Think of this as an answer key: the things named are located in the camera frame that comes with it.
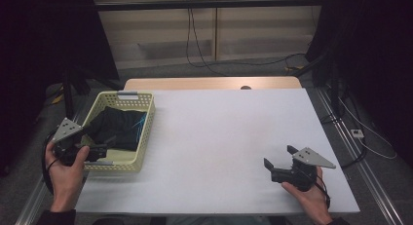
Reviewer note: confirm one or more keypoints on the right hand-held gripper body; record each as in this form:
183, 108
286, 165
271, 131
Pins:
302, 176

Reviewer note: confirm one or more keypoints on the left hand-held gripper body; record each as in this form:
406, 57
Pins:
66, 131

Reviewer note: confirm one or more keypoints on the black shorts with blue stripes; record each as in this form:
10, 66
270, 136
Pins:
117, 127

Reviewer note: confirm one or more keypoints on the pale yellow perforated plastic basket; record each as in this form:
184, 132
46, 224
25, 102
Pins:
142, 131

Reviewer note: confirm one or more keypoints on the person's right hand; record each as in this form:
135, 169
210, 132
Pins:
311, 199

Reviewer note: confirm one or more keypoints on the person's left hand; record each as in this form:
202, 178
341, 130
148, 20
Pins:
65, 182

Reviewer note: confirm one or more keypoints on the black metal stand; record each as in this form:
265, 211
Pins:
68, 95

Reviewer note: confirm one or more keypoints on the white table mat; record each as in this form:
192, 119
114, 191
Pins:
211, 137

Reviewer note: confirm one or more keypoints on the white power adapter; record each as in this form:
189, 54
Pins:
357, 133

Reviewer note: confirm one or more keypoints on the dark curtain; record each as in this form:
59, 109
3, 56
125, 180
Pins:
39, 40
373, 40

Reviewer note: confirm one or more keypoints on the black horizontal metal bar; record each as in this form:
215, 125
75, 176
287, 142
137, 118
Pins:
207, 4

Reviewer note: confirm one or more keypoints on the metal floor rail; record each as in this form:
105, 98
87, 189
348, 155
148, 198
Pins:
373, 186
32, 202

